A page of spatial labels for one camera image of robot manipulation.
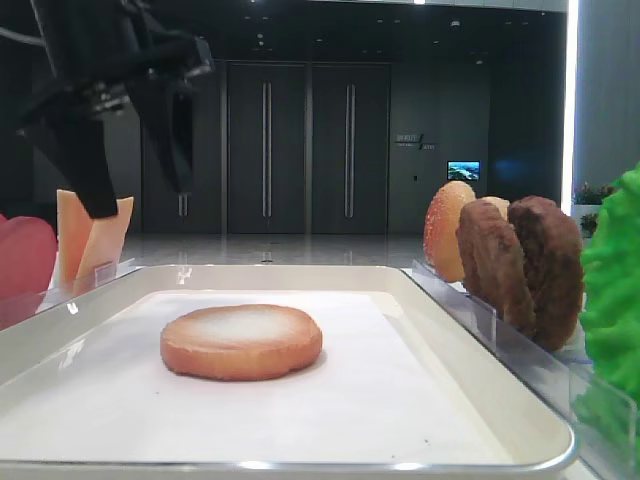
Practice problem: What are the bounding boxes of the plain bun half right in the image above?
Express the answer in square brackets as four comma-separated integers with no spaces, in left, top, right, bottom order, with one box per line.
[482,196,510,221]

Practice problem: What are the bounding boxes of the clear left acrylic rail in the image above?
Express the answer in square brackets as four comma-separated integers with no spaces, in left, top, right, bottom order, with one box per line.
[1,259,140,330]

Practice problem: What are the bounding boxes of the potted flowers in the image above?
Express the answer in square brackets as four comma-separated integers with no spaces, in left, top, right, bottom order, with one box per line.
[571,183,615,239]

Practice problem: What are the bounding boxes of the white rectangular metal tray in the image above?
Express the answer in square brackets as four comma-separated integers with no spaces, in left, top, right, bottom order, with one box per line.
[1,266,577,479]

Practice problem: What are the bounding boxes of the clear right acrylic rail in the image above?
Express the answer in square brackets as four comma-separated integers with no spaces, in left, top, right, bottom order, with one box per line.
[406,261,639,479]

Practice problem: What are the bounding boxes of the small wall screen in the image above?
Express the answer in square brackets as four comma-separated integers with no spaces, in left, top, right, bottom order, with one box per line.
[447,161,481,181]

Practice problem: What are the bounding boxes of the tan bun slice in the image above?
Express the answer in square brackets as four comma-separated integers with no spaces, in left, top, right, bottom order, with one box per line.
[160,304,323,381]

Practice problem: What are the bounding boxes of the orange cheese slice outer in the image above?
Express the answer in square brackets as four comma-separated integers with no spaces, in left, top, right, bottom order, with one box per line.
[56,189,93,293]

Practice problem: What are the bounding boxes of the clear acrylic rail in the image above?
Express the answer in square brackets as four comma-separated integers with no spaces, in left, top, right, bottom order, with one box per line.
[1,259,140,330]
[406,261,639,479]

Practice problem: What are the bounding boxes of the orange cheese slice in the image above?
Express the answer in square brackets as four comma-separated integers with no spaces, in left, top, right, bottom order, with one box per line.
[73,197,134,295]
[56,189,93,293]

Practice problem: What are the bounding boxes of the dark brown meat patty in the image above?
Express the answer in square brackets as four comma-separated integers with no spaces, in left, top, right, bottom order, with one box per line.
[508,196,584,352]

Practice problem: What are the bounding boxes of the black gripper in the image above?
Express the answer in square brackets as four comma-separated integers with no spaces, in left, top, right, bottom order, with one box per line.
[18,1,213,219]

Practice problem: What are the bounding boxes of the red tomato slice outer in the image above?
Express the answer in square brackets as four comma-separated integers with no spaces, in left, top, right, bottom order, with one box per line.
[1,216,57,329]

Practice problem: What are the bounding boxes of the orange cheese slice inner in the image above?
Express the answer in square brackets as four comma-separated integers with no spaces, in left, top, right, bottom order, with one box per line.
[73,197,134,295]

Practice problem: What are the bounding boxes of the light brown meat patty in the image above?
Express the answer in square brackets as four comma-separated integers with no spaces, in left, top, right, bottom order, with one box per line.
[456,199,536,338]

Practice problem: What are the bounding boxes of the green lettuce leaf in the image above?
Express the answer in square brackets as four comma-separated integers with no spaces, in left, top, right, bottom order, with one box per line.
[575,167,639,473]

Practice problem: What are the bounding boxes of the sesame bun top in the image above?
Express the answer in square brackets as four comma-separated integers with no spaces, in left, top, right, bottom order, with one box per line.
[423,180,476,283]

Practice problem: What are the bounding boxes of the dark double door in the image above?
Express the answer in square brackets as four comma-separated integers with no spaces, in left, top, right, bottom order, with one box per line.
[141,62,390,235]

